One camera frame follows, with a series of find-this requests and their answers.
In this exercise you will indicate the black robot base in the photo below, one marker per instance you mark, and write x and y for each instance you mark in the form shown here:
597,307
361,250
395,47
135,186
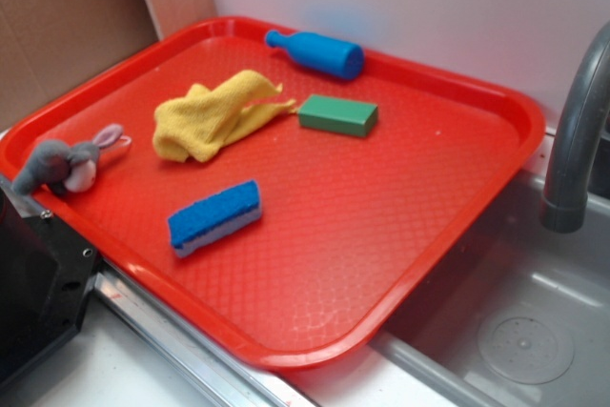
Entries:
47,274

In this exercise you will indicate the green rectangular block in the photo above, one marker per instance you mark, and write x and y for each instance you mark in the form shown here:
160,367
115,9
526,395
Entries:
338,115

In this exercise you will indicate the red plastic tray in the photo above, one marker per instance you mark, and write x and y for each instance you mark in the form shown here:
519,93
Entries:
349,225

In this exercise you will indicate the blue sponge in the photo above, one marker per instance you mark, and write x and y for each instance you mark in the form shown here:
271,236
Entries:
208,220

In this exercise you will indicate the yellow cloth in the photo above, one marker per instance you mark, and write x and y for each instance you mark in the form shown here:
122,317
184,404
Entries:
200,123

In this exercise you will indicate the blue plastic bottle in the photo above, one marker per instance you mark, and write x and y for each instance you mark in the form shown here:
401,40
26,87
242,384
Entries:
321,53

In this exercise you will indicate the grey plush bunny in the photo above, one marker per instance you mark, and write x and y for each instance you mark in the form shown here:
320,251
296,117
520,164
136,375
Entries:
64,168

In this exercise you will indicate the grey sink basin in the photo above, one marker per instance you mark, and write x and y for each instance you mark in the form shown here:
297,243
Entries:
514,315

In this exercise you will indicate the grey faucet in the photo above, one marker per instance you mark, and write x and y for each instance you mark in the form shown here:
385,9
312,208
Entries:
579,160

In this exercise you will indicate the brown cardboard panel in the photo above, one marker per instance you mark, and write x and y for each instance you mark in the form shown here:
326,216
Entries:
49,47

